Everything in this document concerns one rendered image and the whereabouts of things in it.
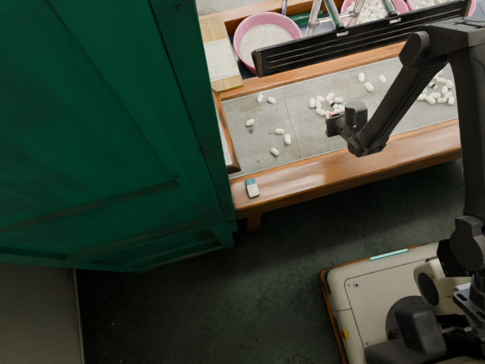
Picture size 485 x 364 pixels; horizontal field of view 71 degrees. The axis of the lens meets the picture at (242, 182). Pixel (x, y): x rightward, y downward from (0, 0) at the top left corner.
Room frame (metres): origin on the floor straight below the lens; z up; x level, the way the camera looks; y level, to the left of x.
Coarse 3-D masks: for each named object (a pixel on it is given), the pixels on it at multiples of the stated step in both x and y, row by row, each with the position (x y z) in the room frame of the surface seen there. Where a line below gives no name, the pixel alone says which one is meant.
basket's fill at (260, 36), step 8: (264, 24) 0.99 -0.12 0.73; (272, 24) 0.99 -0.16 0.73; (248, 32) 0.96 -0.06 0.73; (256, 32) 0.95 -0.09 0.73; (264, 32) 0.95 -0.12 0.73; (272, 32) 0.95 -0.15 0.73; (280, 32) 0.94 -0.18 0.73; (288, 32) 0.95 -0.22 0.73; (240, 40) 0.92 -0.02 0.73; (248, 40) 0.91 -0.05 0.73; (256, 40) 0.91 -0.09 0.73; (264, 40) 0.91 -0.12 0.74; (272, 40) 0.91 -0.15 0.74; (280, 40) 0.90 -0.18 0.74; (288, 40) 0.91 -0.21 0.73; (240, 48) 0.88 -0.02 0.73; (248, 48) 0.88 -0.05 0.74; (256, 48) 0.87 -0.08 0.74; (248, 56) 0.85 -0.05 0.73
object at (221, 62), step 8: (216, 40) 0.89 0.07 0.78; (224, 40) 0.88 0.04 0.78; (208, 48) 0.85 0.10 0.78; (216, 48) 0.85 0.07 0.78; (224, 48) 0.85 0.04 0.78; (208, 56) 0.82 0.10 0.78; (216, 56) 0.81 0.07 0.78; (224, 56) 0.81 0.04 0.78; (232, 56) 0.81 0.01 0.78; (208, 64) 0.78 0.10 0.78; (216, 64) 0.78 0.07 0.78; (224, 64) 0.78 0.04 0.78; (232, 64) 0.78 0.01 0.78; (216, 72) 0.75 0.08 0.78; (224, 72) 0.74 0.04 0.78; (232, 72) 0.74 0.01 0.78; (216, 80) 0.71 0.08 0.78
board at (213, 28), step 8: (216, 16) 1.00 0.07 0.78; (200, 24) 0.97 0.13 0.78; (208, 24) 0.97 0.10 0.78; (216, 24) 0.96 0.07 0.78; (208, 32) 0.93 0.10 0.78; (216, 32) 0.92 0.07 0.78; (224, 32) 0.92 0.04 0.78; (208, 40) 0.89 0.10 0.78; (224, 80) 0.71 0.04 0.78; (232, 80) 0.71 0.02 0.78; (240, 80) 0.71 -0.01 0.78; (216, 88) 0.68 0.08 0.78; (224, 88) 0.68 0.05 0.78; (232, 88) 0.68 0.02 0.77
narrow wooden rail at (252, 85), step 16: (384, 48) 0.82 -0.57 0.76; (400, 48) 0.82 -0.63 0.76; (320, 64) 0.77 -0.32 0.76; (336, 64) 0.76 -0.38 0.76; (352, 64) 0.76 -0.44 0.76; (256, 80) 0.71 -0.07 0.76; (272, 80) 0.71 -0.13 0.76; (288, 80) 0.71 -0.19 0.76; (304, 80) 0.72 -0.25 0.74; (224, 96) 0.65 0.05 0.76; (240, 96) 0.66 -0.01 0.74
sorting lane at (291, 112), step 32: (384, 64) 0.77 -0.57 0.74; (448, 64) 0.75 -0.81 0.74; (256, 96) 0.66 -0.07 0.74; (288, 96) 0.65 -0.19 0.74; (352, 96) 0.64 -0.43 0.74; (256, 128) 0.53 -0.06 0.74; (288, 128) 0.52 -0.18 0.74; (320, 128) 0.52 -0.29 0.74; (416, 128) 0.50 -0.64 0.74; (256, 160) 0.41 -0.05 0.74; (288, 160) 0.40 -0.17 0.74
